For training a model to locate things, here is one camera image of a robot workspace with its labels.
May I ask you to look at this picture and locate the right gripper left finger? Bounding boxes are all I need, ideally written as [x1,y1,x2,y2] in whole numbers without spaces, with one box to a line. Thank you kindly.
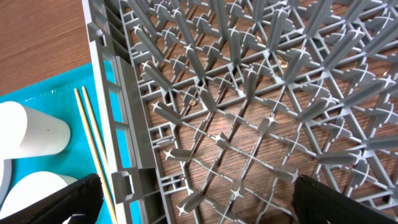
[1,173,104,224]

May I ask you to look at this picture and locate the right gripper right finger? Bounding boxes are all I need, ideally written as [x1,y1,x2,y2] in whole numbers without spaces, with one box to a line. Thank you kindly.
[292,175,396,224]

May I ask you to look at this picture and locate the white round bowl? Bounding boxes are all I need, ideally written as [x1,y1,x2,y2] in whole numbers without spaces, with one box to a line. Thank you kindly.
[1,171,77,218]

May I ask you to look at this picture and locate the white paper cup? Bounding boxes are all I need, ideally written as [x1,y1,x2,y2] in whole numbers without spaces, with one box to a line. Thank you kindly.
[1,101,71,159]

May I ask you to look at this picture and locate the wooden chopstick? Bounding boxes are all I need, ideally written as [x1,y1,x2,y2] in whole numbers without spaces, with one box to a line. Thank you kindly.
[74,88,117,224]
[81,86,110,175]

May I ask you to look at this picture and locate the grey dishwasher rack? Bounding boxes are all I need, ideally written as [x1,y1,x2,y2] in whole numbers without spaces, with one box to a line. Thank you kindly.
[82,0,397,223]

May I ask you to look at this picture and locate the teal serving tray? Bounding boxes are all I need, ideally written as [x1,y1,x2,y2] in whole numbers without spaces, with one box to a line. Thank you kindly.
[1,63,101,222]

